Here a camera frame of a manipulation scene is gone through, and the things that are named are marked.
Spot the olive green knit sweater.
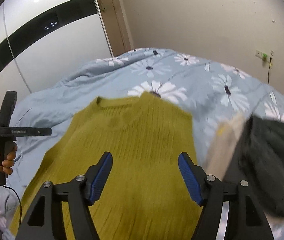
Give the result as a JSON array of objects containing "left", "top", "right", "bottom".
[{"left": 22, "top": 93, "right": 201, "bottom": 239}]

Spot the beige folded garment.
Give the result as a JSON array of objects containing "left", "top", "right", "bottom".
[{"left": 204, "top": 112, "right": 246, "bottom": 180}]

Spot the dark grey folded garment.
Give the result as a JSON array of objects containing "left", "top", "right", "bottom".
[{"left": 223, "top": 115, "right": 284, "bottom": 217}]

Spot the light blue floral duvet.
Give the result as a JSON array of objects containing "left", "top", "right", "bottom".
[{"left": 0, "top": 48, "right": 284, "bottom": 239}]

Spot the white wardrobe with black stripe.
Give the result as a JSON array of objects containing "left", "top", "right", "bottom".
[{"left": 0, "top": 0, "right": 114, "bottom": 97}]

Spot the wooden door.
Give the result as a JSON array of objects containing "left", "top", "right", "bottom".
[{"left": 97, "top": 0, "right": 132, "bottom": 56}]

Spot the black cable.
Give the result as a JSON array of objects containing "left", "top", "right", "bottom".
[{"left": 0, "top": 184, "right": 23, "bottom": 230}]

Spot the wall power socket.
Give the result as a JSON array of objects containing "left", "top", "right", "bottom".
[{"left": 255, "top": 50, "right": 273, "bottom": 63}]

